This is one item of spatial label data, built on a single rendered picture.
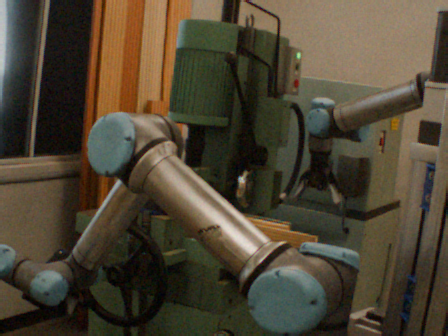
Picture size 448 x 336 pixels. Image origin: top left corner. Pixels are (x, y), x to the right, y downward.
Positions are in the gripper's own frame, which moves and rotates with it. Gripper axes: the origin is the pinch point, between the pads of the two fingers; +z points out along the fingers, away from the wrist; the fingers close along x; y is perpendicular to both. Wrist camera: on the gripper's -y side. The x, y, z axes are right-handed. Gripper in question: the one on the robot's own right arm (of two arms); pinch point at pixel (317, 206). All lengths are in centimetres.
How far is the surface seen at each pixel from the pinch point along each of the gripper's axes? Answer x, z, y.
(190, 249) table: -24.9, -1.1, 42.0
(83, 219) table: -61, -1, 38
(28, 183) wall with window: -151, 36, -46
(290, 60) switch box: -14.9, -42.3, -15.2
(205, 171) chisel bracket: -30.4, -13.6, 18.3
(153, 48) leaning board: -127, -14, -138
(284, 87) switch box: -16.0, -33.5, -12.6
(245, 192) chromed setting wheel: -19.7, -6.8, 13.4
